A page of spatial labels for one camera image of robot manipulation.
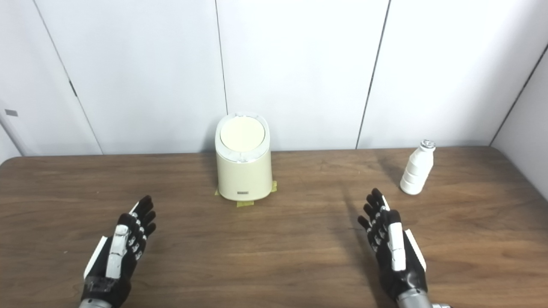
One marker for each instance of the cream-colored round bin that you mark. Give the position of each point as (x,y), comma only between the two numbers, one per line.
(244,177)

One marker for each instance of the black wall panel hinge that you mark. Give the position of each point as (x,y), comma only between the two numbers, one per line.
(73,88)

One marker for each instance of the small gray wall label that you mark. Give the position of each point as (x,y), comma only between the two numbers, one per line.
(11,113)

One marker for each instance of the small white plastic bottle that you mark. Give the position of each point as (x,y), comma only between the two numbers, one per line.
(416,173)

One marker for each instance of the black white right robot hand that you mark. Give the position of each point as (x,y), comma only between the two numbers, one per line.
(396,252)

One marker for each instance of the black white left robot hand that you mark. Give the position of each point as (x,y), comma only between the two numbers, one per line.
(122,252)

